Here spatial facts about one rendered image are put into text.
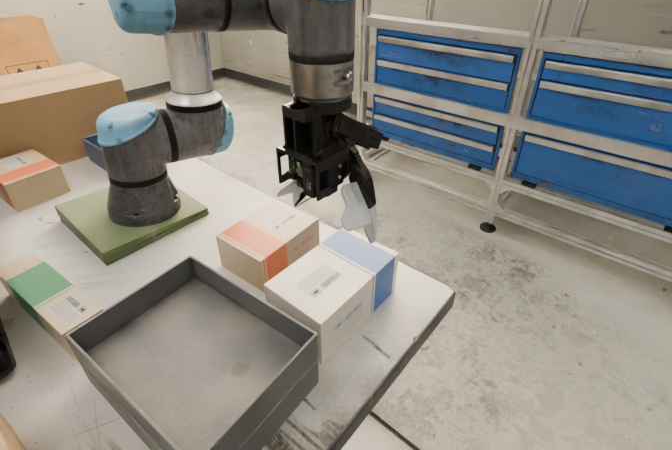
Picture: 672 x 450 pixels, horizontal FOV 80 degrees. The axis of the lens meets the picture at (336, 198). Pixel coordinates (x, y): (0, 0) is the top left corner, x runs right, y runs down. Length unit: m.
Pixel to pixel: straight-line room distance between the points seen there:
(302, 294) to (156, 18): 0.40
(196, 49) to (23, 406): 0.64
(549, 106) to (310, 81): 1.52
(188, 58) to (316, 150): 0.46
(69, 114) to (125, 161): 0.50
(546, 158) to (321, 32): 1.61
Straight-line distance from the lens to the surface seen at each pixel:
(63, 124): 1.37
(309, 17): 0.44
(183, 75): 0.89
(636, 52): 1.78
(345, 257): 0.68
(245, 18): 0.51
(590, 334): 1.85
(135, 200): 0.93
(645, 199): 1.96
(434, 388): 1.49
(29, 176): 1.18
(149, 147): 0.88
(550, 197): 2.00
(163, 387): 0.61
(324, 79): 0.45
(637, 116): 1.85
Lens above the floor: 1.23
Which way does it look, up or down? 32 degrees down
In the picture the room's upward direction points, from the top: straight up
